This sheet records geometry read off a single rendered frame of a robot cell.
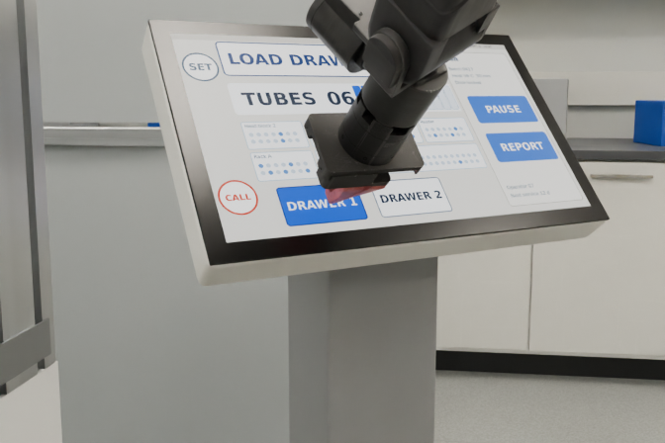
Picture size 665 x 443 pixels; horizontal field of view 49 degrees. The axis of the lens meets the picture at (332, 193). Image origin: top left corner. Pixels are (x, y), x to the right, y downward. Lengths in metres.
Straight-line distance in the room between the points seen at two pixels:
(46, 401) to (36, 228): 0.11
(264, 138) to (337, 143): 0.15
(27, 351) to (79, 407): 1.38
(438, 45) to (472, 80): 0.48
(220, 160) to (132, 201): 0.93
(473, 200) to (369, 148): 0.25
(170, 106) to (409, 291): 0.37
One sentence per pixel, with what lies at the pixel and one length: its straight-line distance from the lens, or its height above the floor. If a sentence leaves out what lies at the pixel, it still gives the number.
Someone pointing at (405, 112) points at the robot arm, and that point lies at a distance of 0.61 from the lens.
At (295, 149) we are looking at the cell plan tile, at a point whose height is 1.06.
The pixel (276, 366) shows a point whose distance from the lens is 1.68.
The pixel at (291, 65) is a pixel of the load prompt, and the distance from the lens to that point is 0.87.
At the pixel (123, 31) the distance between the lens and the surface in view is 1.66.
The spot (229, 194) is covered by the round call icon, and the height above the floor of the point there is 1.02.
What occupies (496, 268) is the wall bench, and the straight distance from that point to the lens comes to 2.90.
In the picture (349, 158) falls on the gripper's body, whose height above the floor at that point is 1.06.
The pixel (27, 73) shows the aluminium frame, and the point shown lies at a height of 1.13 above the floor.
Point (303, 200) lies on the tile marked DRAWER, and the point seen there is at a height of 1.01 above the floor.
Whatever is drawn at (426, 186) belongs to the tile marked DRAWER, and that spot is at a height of 1.01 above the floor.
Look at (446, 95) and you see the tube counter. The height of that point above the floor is 1.11.
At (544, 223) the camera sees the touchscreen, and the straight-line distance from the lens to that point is 0.90.
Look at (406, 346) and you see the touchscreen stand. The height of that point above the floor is 0.80.
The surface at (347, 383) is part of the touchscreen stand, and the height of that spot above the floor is 0.77.
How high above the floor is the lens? 1.12
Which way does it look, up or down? 8 degrees down
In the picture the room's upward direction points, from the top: straight up
